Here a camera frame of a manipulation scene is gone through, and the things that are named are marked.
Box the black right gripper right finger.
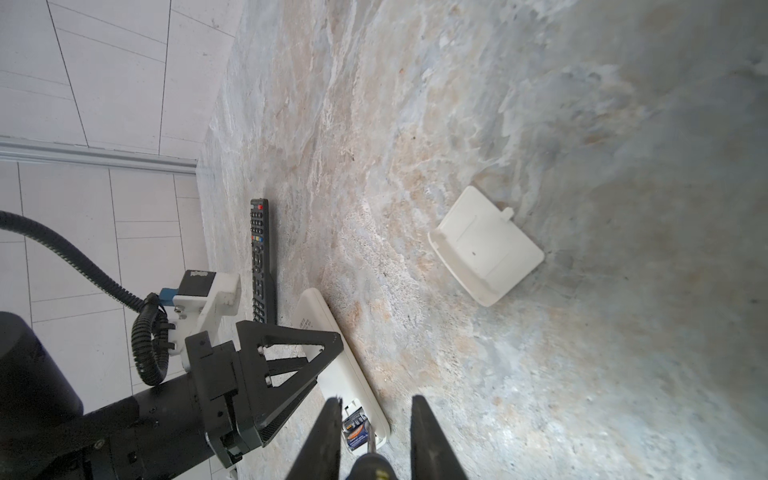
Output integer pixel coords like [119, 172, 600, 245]
[410, 395, 468, 480]

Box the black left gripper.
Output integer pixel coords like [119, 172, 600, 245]
[122, 321, 344, 470]

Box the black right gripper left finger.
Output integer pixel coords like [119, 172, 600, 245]
[286, 397, 342, 480]

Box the black yellow screwdriver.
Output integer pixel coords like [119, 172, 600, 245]
[347, 420, 398, 480]

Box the white remote control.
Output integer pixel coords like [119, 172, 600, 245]
[291, 288, 390, 456]

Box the white battery cover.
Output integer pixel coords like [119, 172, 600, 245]
[428, 186, 545, 307]

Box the orange battery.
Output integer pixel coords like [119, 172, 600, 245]
[342, 407, 370, 452]

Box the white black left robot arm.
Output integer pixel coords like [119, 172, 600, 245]
[1, 312, 343, 479]

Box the black remote control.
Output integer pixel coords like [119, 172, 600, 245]
[250, 198, 277, 325]

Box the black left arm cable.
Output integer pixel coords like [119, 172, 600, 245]
[0, 210, 175, 388]

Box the aluminium corner post left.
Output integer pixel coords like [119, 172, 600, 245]
[1, 136, 197, 175]

